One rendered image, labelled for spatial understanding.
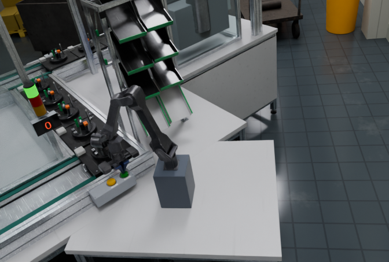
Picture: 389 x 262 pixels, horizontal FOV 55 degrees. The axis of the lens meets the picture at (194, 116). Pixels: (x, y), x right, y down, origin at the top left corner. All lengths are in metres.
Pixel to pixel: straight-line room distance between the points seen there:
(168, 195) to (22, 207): 0.70
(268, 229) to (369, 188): 1.54
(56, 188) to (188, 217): 0.68
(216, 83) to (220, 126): 0.86
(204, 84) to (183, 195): 1.36
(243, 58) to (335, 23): 2.36
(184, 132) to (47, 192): 0.79
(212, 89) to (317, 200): 1.13
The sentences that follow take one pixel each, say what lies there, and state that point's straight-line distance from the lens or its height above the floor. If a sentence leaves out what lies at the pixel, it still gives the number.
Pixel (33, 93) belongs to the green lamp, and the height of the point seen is 1.38.
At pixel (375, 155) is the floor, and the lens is 3.32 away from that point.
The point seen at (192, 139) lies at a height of 0.86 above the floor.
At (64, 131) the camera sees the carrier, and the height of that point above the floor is 0.98.
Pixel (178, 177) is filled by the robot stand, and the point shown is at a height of 1.06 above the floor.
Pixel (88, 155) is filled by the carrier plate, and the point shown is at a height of 0.97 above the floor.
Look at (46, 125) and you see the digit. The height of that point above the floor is 1.21.
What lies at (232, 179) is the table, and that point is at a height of 0.86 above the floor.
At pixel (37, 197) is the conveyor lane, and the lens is 1.97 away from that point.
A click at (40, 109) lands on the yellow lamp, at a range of 1.84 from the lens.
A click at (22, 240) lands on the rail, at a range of 1.83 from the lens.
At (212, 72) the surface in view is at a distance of 2.88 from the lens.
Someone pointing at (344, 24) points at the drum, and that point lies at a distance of 5.23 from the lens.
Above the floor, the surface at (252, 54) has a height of 0.74.
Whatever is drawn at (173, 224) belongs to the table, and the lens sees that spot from 1.68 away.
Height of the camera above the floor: 2.15
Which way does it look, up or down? 35 degrees down
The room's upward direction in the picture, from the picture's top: 9 degrees counter-clockwise
